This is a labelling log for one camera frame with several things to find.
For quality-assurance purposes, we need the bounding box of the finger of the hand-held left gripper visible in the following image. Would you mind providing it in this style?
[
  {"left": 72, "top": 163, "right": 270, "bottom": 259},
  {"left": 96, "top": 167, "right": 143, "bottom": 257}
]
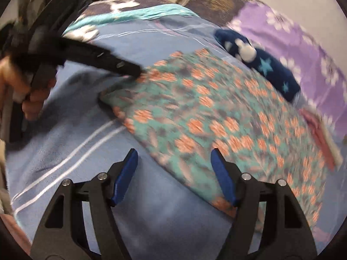
[{"left": 61, "top": 37, "right": 142, "bottom": 77}]

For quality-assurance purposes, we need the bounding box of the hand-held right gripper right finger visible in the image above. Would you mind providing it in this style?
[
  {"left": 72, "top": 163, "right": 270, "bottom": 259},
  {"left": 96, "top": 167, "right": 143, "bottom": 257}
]
[{"left": 210, "top": 148, "right": 318, "bottom": 260}]

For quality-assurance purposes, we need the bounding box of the teal star print sheet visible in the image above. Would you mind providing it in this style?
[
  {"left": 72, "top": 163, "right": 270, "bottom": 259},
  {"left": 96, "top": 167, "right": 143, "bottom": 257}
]
[{"left": 64, "top": 5, "right": 200, "bottom": 36}]

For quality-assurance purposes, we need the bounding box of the navy star print fleece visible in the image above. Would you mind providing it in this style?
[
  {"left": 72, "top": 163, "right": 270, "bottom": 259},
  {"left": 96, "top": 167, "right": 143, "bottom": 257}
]
[{"left": 214, "top": 28, "right": 302, "bottom": 103}]

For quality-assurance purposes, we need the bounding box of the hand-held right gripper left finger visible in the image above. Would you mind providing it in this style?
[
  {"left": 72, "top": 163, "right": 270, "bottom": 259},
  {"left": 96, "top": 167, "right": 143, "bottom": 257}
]
[{"left": 30, "top": 148, "right": 139, "bottom": 260}]

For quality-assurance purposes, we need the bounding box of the purple floral pillow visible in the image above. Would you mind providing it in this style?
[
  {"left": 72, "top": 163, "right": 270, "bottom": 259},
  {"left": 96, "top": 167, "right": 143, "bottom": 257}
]
[{"left": 227, "top": 1, "right": 347, "bottom": 144}]

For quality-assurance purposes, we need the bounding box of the teal orange floral garment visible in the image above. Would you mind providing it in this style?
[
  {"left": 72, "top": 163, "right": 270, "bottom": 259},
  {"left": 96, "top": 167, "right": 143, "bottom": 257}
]
[{"left": 99, "top": 48, "right": 330, "bottom": 231}]

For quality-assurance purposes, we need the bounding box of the pink folded garment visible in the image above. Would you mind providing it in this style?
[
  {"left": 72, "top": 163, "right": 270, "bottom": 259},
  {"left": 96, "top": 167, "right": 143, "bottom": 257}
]
[{"left": 300, "top": 108, "right": 337, "bottom": 172}]

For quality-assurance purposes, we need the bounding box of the person's left hand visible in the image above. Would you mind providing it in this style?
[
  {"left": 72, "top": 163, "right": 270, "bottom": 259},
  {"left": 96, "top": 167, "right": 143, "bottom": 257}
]
[{"left": 0, "top": 57, "right": 58, "bottom": 121}]

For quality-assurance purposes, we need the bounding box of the blue plaid bed sheet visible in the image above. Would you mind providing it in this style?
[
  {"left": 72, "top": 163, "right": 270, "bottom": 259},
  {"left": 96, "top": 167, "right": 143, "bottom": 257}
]
[{"left": 5, "top": 0, "right": 338, "bottom": 260}]

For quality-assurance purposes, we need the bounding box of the dark gold tree pillow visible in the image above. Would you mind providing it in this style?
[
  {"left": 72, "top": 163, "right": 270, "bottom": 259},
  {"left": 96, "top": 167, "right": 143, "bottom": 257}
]
[{"left": 187, "top": 0, "right": 254, "bottom": 28}]

